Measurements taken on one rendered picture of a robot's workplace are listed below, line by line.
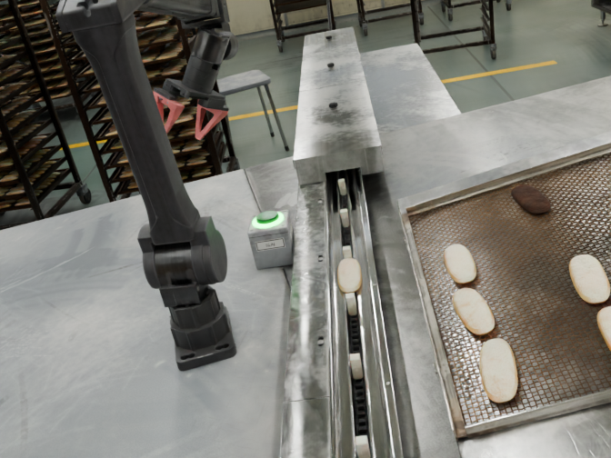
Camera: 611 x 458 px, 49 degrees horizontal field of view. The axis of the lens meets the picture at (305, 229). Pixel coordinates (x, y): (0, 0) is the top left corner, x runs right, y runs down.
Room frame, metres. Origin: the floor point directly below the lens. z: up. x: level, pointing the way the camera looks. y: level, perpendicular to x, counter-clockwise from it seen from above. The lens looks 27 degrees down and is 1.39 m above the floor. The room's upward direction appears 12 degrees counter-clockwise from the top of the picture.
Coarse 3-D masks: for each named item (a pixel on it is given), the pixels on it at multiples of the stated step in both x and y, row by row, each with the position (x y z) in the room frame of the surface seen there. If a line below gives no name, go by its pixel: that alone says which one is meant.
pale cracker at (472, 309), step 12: (468, 288) 0.71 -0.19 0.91; (456, 300) 0.69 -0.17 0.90; (468, 300) 0.68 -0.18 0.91; (480, 300) 0.67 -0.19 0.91; (456, 312) 0.67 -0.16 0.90; (468, 312) 0.66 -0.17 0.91; (480, 312) 0.65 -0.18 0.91; (468, 324) 0.64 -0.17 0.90; (480, 324) 0.63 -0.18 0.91; (492, 324) 0.63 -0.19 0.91
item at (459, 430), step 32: (576, 160) 0.94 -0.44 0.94; (608, 160) 0.91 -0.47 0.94; (480, 192) 0.96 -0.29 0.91; (544, 192) 0.89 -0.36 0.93; (576, 192) 0.86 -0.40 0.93; (480, 224) 0.86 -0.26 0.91; (544, 224) 0.80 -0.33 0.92; (576, 224) 0.77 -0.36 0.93; (608, 224) 0.75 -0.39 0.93; (416, 256) 0.83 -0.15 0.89; (544, 256) 0.73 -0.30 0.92; (608, 256) 0.68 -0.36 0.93; (544, 288) 0.66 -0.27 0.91; (448, 320) 0.67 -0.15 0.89; (512, 320) 0.63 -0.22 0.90; (576, 320) 0.59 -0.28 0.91; (576, 352) 0.54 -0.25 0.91; (448, 384) 0.56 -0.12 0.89; (480, 384) 0.54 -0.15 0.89; (544, 384) 0.51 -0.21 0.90; (512, 416) 0.48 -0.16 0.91; (544, 416) 0.47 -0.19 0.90
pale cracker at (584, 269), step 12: (576, 264) 0.67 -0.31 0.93; (588, 264) 0.66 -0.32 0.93; (600, 264) 0.66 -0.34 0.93; (576, 276) 0.65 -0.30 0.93; (588, 276) 0.64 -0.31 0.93; (600, 276) 0.64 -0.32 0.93; (576, 288) 0.64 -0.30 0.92; (588, 288) 0.62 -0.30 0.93; (600, 288) 0.62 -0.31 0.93; (588, 300) 0.61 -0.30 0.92; (600, 300) 0.60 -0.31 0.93
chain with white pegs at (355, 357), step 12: (348, 216) 1.11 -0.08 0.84; (348, 228) 1.07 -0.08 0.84; (348, 240) 1.03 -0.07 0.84; (348, 252) 0.94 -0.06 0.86; (348, 300) 0.80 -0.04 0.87; (348, 312) 0.80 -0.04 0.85; (360, 348) 0.72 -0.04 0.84; (360, 360) 0.66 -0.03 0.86; (360, 372) 0.66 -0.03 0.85; (360, 384) 0.65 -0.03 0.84; (360, 396) 0.63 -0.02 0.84; (360, 408) 0.61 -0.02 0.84; (360, 420) 0.59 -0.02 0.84; (360, 432) 0.57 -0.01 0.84; (360, 444) 0.52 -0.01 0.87; (360, 456) 0.52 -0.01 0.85
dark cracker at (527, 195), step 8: (512, 192) 0.91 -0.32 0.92; (520, 192) 0.89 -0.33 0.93; (528, 192) 0.89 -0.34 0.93; (536, 192) 0.88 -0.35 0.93; (520, 200) 0.88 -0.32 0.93; (528, 200) 0.86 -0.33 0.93; (536, 200) 0.85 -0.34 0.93; (544, 200) 0.85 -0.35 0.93; (528, 208) 0.85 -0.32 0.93; (536, 208) 0.84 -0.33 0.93; (544, 208) 0.83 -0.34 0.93
